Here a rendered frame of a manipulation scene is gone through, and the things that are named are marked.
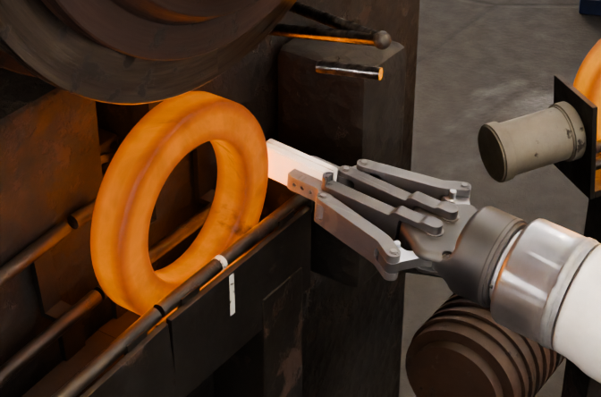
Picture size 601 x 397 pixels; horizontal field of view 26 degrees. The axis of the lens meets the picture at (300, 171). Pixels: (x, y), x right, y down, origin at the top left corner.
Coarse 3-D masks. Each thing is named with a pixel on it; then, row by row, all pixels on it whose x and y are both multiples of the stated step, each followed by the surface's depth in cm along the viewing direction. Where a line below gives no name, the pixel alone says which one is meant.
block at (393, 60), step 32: (288, 64) 118; (384, 64) 116; (288, 96) 119; (320, 96) 117; (352, 96) 115; (384, 96) 117; (288, 128) 121; (320, 128) 119; (352, 128) 116; (384, 128) 119; (352, 160) 118; (384, 160) 121; (320, 256) 126; (352, 256) 124
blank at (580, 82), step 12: (600, 48) 127; (588, 60) 127; (600, 60) 126; (588, 72) 127; (600, 72) 126; (576, 84) 128; (588, 84) 127; (600, 84) 126; (588, 96) 127; (600, 96) 127; (600, 108) 128; (600, 120) 128; (600, 132) 129
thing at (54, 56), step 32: (0, 0) 74; (32, 0) 77; (288, 0) 100; (0, 32) 75; (32, 32) 78; (64, 32) 80; (256, 32) 98; (32, 64) 78; (64, 64) 81; (96, 64) 83; (128, 64) 86; (160, 64) 89; (192, 64) 92; (224, 64) 96; (96, 96) 84; (128, 96) 87; (160, 96) 90
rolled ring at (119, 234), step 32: (192, 96) 101; (160, 128) 97; (192, 128) 99; (224, 128) 102; (256, 128) 106; (128, 160) 96; (160, 160) 97; (224, 160) 108; (256, 160) 108; (128, 192) 95; (224, 192) 109; (256, 192) 109; (96, 224) 97; (128, 224) 96; (224, 224) 109; (256, 224) 111; (96, 256) 98; (128, 256) 97; (192, 256) 108; (128, 288) 98; (160, 288) 102; (160, 320) 104
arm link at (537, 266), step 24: (528, 240) 98; (552, 240) 98; (576, 240) 98; (504, 264) 97; (528, 264) 97; (552, 264) 96; (576, 264) 96; (504, 288) 97; (528, 288) 96; (552, 288) 96; (504, 312) 98; (528, 312) 97; (552, 312) 96; (528, 336) 99
